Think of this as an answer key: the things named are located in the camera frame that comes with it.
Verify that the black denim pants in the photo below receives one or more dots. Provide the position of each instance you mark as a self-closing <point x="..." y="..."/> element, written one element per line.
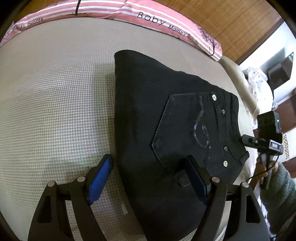
<point x="161" y="117"/>

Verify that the polka dot white cloth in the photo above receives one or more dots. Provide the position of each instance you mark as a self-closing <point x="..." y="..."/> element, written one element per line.
<point x="257" y="81"/>

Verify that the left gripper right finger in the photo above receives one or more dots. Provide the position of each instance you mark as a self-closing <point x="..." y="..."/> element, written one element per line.
<point x="199" y="179"/>

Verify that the pink striped pillow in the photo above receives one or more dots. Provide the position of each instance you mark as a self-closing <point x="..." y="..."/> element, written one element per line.
<point x="147" y="14"/>

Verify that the dark wooden shelf furniture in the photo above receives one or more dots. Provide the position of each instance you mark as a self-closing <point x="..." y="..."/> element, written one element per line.
<point x="283" y="88"/>

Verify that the operator right hand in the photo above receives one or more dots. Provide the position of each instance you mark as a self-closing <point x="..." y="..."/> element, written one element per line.
<point x="261" y="172"/>

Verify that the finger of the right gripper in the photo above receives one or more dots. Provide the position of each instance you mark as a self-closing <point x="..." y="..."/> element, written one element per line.
<point x="249" y="141"/>

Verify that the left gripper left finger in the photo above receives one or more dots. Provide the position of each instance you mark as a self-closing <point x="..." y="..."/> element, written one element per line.
<point x="97" y="178"/>

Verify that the beige woven bed mat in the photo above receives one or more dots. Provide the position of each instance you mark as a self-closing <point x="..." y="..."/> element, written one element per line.
<point x="57" y="102"/>

